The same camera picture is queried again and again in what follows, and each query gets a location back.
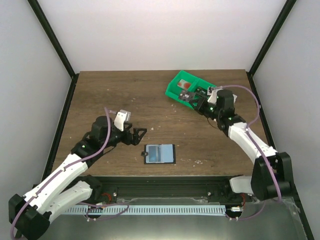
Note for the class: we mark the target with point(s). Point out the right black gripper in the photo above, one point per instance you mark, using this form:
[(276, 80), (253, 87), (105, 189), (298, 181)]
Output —
[(196, 100)]

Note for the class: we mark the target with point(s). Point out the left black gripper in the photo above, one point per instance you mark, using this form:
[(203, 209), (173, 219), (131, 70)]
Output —
[(130, 136)]

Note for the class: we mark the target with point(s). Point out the black card holder wallet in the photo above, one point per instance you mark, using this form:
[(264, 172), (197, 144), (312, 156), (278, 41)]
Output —
[(168, 154)]

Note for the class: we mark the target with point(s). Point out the blue vip card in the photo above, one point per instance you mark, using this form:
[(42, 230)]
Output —
[(154, 154)]

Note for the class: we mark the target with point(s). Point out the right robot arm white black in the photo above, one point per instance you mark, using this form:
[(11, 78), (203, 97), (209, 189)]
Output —
[(272, 174)]

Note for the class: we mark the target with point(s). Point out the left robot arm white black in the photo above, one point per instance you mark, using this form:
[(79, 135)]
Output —
[(32, 213)]

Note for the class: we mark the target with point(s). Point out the red white card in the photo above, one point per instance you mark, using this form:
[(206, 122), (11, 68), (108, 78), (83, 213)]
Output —
[(183, 84)]

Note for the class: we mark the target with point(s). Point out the green bin middle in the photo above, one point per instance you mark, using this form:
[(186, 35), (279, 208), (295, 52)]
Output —
[(195, 84)]

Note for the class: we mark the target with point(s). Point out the green bin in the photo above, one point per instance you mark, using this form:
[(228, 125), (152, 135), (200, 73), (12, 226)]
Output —
[(195, 84), (172, 90)]

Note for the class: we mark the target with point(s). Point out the green bin left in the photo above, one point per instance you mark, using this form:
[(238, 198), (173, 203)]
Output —
[(172, 90)]

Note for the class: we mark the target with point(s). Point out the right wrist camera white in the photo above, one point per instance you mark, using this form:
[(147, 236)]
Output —
[(212, 93)]

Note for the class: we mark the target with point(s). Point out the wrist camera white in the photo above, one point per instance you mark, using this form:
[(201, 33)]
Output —
[(212, 93), (122, 116)]

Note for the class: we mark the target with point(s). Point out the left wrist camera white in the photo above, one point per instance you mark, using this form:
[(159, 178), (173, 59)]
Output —
[(122, 116)]

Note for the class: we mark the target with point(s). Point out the black aluminium front rail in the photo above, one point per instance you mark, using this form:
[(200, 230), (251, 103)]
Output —
[(111, 189)]

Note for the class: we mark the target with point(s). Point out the light blue slotted cable duct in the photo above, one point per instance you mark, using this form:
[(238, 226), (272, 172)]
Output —
[(141, 210)]

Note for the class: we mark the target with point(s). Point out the right black frame post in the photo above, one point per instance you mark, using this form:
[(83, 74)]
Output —
[(280, 20)]

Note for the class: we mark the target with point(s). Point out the black frame post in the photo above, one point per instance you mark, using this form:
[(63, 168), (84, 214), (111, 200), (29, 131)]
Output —
[(40, 15), (280, 20)]

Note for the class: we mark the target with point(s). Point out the left black frame post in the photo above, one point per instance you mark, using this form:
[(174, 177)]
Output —
[(40, 15)]

